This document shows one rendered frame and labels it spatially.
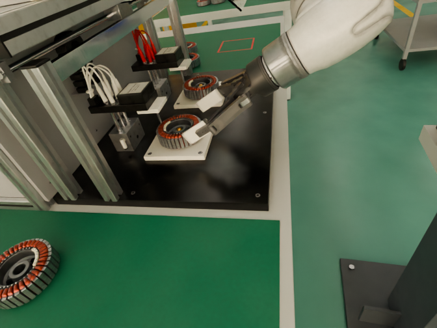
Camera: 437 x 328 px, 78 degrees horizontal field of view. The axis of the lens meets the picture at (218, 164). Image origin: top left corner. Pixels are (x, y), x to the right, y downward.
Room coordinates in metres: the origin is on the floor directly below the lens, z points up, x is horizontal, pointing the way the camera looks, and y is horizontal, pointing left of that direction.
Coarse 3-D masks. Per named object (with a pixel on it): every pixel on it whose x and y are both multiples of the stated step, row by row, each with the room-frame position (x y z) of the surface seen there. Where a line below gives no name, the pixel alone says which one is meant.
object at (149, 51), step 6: (138, 30) 0.84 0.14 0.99; (138, 36) 0.86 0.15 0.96; (138, 42) 0.87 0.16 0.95; (150, 42) 0.86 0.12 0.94; (138, 48) 0.83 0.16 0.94; (144, 48) 0.85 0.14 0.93; (150, 48) 0.83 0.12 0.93; (138, 54) 0.87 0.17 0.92; (150, 54) 0.81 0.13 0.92; (138, 60) 0.86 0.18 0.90; (144, 60) 0.83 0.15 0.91; (150, 60) 0.81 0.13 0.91
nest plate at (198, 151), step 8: (208, 136) 0.55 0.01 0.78; (152, 144) 0.57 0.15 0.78; (160, 144) 0.56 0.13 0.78; (192, 144) 0.53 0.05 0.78; (200, 144) 0.52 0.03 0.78; (208, 144) 0.52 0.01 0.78; (152, 152) 0.53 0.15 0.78; (160, 152) 0.53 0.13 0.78; (168, 152) 0.52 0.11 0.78; (176, 152) 0.51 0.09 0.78; (184, 152) 0.51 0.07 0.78; (192, 152) 0.50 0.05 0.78; (200, 152) 0.49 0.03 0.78; (152, 160) 0.52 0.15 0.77
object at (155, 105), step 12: (132, 84) 0.62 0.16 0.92; (144, 84) 0.60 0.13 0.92; (120, 96) 0.57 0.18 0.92; (132, 96) 0.56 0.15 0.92; (144, 96) 0.56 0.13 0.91; (156, 96) 0.61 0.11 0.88; (96, 108) 0.59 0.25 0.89; (108, 108) 0.58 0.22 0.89; (120, 108) 0.57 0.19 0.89; (132, 108) 0.56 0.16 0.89; (144, 108) 0.55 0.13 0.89; (156, 108) 0.55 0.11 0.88; (120, 120) 0.61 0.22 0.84
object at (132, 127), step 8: (136, 120) 0.63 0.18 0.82; (128, 128) 0.60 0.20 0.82; (136, 128) 0.62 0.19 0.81; (112, 136) 0.58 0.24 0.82; (120, 136) 0.58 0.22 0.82; (128, 136) 0.57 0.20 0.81; (136, 136) 0.60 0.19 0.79; (120, 144) 0.58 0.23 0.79; (128, 144) 0.57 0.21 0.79; (136, 144) 0.59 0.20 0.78
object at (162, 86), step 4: (160, 80) 0.86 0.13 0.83; (164, 80) 0.86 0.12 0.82; (156, 84) 0.84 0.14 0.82; (160, 84) 0.83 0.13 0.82; (164, 84) 0.84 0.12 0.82; (168, 84) 0.87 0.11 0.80; (156, 88) 0.81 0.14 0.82; (160, 88) 0.81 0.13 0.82; (164, 88) 0.83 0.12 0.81; (168, 88) 0.86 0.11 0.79; (160, 92) 0.80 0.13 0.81; (164, 92) 0.82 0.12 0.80; (168, 92) 0.85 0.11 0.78; (160, 96) 0.80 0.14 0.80; (168, 96) 0.85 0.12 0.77
